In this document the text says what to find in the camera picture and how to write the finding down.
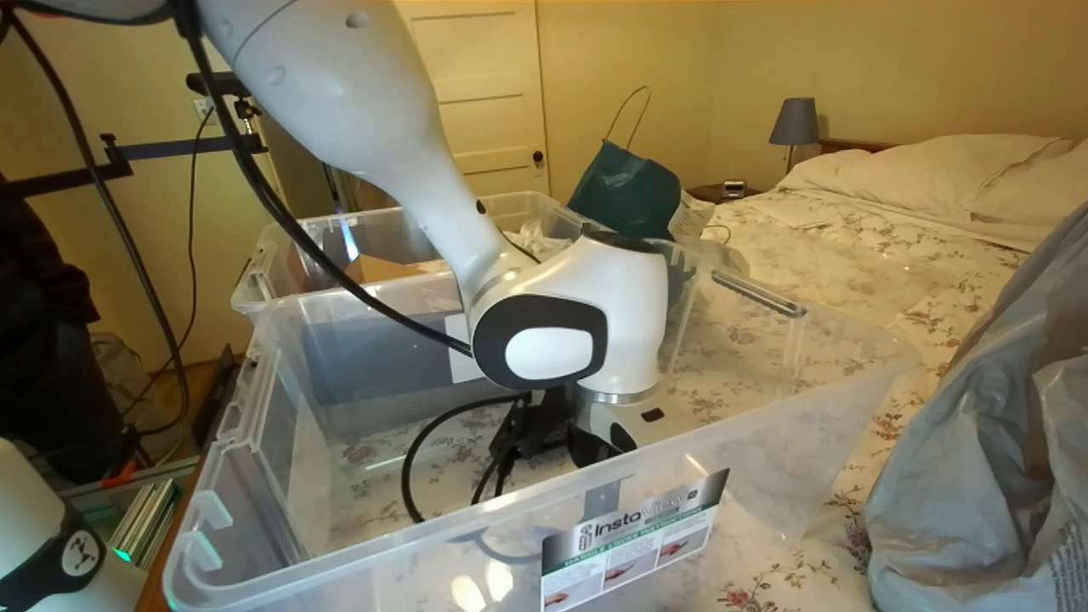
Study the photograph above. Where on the white device with black band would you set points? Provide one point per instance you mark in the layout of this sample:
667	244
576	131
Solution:
38	539

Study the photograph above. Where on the cream panel door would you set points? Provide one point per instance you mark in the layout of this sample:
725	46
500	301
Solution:
488	90

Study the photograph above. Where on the clear plastic box with label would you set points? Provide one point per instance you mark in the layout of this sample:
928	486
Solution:
341	545

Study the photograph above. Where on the grey table lamp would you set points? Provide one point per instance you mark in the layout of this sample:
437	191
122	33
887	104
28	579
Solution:
794	119

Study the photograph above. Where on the white printed box label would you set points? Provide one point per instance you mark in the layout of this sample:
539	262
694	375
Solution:
629	542

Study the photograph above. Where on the dark green bag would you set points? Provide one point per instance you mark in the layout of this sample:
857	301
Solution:
626	191

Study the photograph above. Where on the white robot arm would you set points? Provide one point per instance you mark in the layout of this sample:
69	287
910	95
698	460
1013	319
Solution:
374	125

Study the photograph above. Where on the dark cloth heap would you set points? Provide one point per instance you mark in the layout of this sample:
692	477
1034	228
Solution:
51	341

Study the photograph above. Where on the black camera stand bar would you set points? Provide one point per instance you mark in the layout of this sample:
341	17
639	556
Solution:
147	153

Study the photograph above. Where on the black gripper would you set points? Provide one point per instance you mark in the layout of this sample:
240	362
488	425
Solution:
541	424

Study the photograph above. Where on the white pillow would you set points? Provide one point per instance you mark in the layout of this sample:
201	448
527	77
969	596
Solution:
939	176

